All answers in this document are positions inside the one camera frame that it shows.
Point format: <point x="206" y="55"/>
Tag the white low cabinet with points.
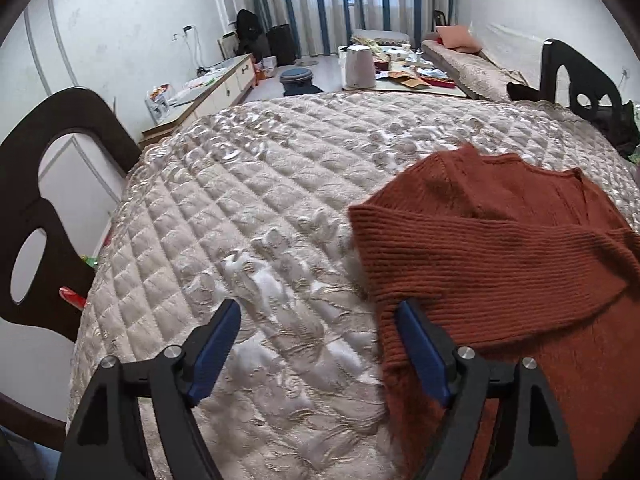
<point x="220" y="87"/>

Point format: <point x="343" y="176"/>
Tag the dark wooden chair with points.
<point x="555" y="75"/>
<point x="30" y="170"/>

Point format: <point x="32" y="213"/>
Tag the blue and beige striped curtains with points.
<point x="320" y="0"/>

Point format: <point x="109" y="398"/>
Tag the cluttered coffee table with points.
<point x="440" y="91"/>

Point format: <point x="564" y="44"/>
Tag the wall socket with charger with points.
<point x="188" y="30"/>

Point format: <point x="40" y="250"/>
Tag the beige quilted table cover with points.
<point x="250" y="200"/>

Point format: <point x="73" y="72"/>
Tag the black suitcase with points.
<point x="282" y="42"/>

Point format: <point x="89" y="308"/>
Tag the white electric kettle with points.
<point x="359" y="67"/>

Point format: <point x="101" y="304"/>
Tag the black bag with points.
<point x="248" y="25"/>

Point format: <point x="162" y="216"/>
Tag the rust knitted sweater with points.
<point x="500" y="270"/>

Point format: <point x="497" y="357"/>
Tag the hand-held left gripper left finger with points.
<point x="215" y="355"/>

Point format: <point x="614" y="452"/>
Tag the red bowl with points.
<point x="381" y="61"/>

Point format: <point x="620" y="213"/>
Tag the beige covered sofa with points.
<point x="470" y="70"/>

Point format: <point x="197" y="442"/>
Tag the pink cushion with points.
<point x="457" y="36"/>

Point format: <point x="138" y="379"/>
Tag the red plastic object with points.
<point x="74" y="297"/>

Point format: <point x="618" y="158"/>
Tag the clear plastic bag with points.
<point x="159" y="102"/>

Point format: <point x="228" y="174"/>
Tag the grey-blue round stool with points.
<point x="296" y="77"/>

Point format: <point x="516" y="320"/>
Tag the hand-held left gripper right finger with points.
<point x="422" y="355"/>

